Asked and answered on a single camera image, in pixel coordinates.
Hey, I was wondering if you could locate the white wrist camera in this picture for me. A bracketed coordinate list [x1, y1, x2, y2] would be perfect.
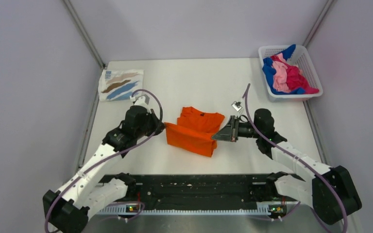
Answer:
[130, 95, 150, 109]
[231, 101, 243, 112]

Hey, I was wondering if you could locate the orange t shirt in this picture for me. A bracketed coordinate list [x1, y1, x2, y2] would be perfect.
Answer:
[165, 106, 225, 157]

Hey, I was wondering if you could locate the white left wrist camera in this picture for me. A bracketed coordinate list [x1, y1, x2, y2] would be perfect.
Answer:
[130, 95, 150, 109]

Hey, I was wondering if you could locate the light pink t shirt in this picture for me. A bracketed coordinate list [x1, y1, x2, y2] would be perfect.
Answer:
[271, 53, 299, 93]

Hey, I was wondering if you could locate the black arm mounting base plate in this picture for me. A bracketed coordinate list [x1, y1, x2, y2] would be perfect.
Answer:
[117, 174, 292, 211]

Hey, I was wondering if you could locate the aluminium frame rail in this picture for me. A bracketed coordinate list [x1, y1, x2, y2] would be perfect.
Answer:
[57, 182, 351, 216]

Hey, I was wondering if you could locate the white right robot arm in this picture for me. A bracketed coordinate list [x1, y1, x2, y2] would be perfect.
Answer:
[212, 108, 362, 225]

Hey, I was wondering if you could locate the white plastic laundry basket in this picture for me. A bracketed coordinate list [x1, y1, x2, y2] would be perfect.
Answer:
[258, 44, 323, 102]

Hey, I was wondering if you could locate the left corner aluminium post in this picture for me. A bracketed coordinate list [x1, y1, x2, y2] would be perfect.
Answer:
[61, 0, 105, 69]

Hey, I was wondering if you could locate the corner aluminium post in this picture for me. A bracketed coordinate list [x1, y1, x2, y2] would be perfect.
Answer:
[302, 0, 337, 47]
[61, 0, 105, 69]

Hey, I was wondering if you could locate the right corner aluminium post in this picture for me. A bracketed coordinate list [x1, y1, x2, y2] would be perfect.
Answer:
[302, 0, 337, 47]

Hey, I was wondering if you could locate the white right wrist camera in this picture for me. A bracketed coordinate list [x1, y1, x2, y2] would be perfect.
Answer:
[231, 101, 243, 112]

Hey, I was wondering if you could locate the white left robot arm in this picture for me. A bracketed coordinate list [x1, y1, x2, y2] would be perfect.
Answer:
[43, 104, 165, 233]

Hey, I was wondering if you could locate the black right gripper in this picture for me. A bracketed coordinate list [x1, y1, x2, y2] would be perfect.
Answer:
[212, 115, 262, 142]

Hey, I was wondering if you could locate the magenta t shirt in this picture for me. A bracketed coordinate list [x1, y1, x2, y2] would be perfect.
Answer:
[272, 67, 319, 94]

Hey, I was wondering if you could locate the blue t shirt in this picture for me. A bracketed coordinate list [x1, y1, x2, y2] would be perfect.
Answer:
[258, 44, 297, 95]

